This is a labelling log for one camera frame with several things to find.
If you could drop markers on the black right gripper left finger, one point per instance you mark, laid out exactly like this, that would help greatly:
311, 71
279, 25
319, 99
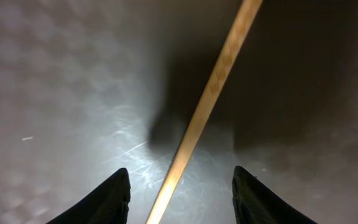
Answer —
108, 203

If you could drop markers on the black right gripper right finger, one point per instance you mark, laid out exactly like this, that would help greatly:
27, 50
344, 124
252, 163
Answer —
254, 203

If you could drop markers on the wooden chopstick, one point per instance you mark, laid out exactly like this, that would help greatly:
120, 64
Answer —
228, 54

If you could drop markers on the dark brown serving tray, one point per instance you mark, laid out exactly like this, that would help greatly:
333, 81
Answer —
89, 87

